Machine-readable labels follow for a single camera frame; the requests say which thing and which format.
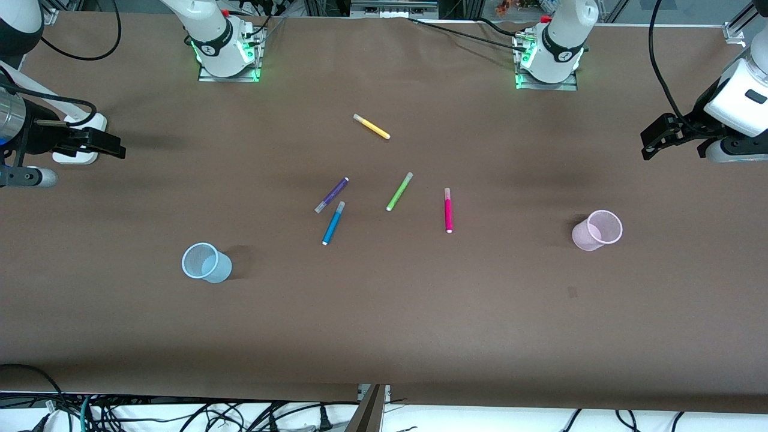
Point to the pink marker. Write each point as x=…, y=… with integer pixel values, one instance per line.
x=448, y=211

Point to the purple marker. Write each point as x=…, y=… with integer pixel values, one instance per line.
x=332, y=195

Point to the aluminium frame profile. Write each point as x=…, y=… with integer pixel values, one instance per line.
x=744, y=24

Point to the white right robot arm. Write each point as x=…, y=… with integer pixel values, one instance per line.
x=210, y=36

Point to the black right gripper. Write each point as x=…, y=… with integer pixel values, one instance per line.
x=43, y=133

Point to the aluminium corner bracket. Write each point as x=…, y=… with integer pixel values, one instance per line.
x=49, y=13

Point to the grey rack unit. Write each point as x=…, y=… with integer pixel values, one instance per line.
x=393, y=7

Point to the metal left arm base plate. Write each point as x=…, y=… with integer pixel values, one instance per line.
x=570, y=86

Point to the white desk lamp stand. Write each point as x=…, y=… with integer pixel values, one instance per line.
x=81, y=150

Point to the blue mesh cup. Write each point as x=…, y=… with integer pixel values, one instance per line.
x=207, y=264

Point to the pink mesh cup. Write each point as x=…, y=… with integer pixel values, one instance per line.
x=594, y=231

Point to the blue marker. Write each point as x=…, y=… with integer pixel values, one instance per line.
x=333, y=224

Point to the yellow marker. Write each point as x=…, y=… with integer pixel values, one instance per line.
x=372, y=126

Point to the dark table leg post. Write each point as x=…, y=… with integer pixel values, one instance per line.
x=367, y=414

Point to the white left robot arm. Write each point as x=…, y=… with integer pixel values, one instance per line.
x=561, y=36

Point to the green marker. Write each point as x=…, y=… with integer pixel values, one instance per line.
x=399, y=192

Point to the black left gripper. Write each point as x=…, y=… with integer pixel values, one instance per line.
x=695, y=122

